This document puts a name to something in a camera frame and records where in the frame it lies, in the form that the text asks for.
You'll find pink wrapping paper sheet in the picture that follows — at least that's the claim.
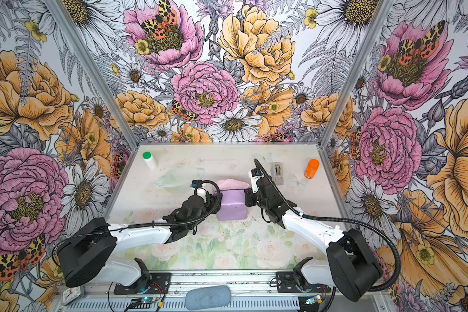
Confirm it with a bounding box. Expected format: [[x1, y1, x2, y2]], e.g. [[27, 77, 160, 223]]
[[216, 179, 250, 222]]

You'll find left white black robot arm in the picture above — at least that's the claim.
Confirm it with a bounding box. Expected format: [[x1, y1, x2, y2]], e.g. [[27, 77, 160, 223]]
[[57, 194, 222, 294]]

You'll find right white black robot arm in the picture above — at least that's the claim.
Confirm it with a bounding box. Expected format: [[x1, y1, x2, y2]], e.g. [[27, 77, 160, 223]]
[[244, 170, 383, 302]]

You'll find grey tape dispenser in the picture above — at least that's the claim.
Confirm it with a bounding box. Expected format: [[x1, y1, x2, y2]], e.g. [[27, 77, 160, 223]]
[[271, 162, 284, 185]]

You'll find orange bottle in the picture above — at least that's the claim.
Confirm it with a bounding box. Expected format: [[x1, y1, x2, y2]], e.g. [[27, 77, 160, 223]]
[[304, 159, 320, 179]]

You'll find white bottle green cap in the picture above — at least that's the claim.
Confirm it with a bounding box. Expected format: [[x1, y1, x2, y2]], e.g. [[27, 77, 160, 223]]
[[142, 152, 158, 170]]

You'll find grey foam pad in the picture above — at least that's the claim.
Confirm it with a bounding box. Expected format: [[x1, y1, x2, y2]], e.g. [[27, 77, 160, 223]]
[[185, 285, 231, 311]]

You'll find left black cable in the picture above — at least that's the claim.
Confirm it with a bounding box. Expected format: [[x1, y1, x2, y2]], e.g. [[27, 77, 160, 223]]
[[50, 179, 223, 270]]

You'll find right black corrugated cable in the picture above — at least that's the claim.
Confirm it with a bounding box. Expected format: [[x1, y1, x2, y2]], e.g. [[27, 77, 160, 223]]
[[253, 158, 402, 312]]

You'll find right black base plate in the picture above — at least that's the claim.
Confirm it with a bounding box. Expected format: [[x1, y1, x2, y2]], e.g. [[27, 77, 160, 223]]
[[275, 271, 332, 293]]

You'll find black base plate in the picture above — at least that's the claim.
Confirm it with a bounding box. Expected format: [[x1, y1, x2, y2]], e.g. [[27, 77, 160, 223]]
[[113, 272, 172, 295], [275, 271, 332, 293]]

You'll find aluminium front rail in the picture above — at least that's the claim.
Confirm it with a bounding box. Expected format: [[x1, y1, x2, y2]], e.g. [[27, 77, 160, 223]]
[[58, 268, 387, 297]]

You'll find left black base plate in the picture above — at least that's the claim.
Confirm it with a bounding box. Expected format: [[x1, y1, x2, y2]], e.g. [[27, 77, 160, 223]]
[[113, 272, 172, 295]]

